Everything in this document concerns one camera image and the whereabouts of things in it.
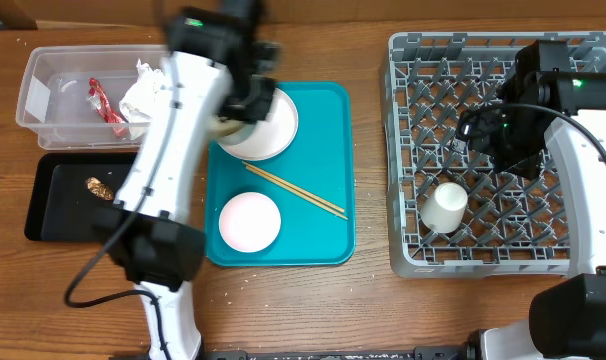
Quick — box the grey bowl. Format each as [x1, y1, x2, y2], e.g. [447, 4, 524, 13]
[209, 116, 255, 145]

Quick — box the large white pink-rimmed plate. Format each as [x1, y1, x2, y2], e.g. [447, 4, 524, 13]
[217, 88, 299, 161]

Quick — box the white paper cup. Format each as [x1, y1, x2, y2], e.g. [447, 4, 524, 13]
[419, 182, 468, 233]

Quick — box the white napkin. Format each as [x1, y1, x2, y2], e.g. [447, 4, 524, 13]
[119, 60, 169, 141]

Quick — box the red candy wrapper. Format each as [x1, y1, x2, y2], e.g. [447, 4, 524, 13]
[87, 78, 128, 138]

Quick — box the small pink bowl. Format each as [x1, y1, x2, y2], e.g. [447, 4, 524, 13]
[219, 192, 282, 253]

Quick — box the brown food scrap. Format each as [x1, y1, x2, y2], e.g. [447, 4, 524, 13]
[85, 177, 114, 201]

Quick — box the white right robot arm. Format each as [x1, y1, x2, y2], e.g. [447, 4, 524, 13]
[452, 40, 606, 359]

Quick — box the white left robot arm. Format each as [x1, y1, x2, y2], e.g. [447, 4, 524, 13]
[64, 0, 279, 359]

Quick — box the grey dishwasher rack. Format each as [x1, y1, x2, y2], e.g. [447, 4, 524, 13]
[381, 32, 606, 278]

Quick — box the clear plastic waste bin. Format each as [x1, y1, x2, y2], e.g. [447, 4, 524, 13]
[16, 45, 167, 151]

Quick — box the black food waste tray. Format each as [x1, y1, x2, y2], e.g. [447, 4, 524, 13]
[24, 153, 136, 243]

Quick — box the lower wooden chopstick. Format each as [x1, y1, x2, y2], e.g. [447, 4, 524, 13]
[245, 165, 349, 221]

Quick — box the teal serving tray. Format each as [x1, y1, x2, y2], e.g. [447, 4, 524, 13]
[205, 82, 356, 267]

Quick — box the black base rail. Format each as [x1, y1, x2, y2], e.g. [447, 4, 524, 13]
[198, 329, 486, 360]

